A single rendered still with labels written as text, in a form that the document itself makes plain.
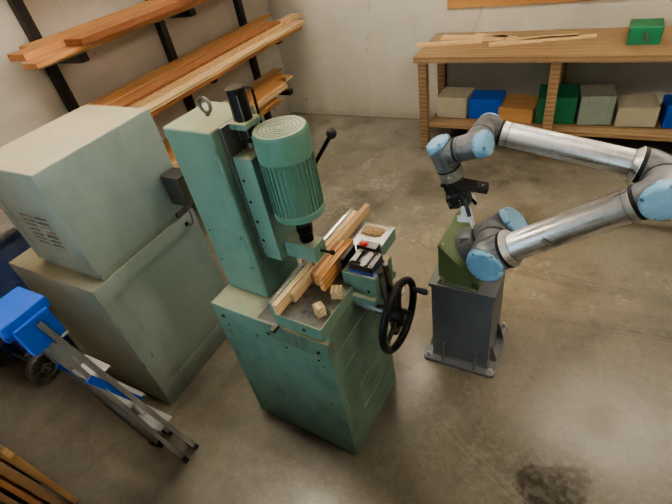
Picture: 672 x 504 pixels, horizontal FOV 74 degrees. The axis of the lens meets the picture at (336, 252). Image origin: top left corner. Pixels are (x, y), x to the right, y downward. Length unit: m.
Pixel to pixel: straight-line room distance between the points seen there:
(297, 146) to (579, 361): 1.86
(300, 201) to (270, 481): 1.37
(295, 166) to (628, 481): 1.83
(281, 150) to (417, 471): 1.52
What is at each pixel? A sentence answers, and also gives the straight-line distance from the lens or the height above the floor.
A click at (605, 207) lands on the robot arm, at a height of 1.13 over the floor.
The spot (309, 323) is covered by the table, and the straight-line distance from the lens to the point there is 1.55.
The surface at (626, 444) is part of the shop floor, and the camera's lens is 2.44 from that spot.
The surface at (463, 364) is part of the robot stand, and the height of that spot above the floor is 0.02.
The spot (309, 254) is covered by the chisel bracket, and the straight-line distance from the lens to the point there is 1.60.
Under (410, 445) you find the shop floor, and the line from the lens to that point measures 2.28.
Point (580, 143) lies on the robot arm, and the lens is 1.70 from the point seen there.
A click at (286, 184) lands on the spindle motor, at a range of 1.39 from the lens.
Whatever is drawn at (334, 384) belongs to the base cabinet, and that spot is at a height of 0.56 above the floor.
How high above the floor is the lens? 2.03
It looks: 39 degrees down
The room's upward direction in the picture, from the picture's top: 12 degrees counter-clockwise
